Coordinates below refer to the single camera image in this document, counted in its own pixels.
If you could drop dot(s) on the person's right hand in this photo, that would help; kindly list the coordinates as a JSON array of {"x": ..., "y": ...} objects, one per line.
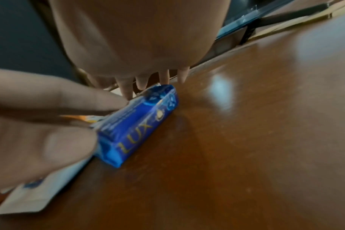
[{"x": 138, "y": 33}]

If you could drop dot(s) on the person's left hand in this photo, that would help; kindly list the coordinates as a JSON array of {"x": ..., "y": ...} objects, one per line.
[{"x": 33, "y": 134}]

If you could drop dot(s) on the white cream tube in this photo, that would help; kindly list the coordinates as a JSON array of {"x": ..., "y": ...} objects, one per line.
[{"x": 41, "y": 197}]

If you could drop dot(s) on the blue soap packet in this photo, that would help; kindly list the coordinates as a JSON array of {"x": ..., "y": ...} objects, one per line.
[{"x": 132, "y": 125}]

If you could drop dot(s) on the black television stand leg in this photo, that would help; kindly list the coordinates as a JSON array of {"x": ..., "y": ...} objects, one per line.
[{"x": 289, "y": 13}]

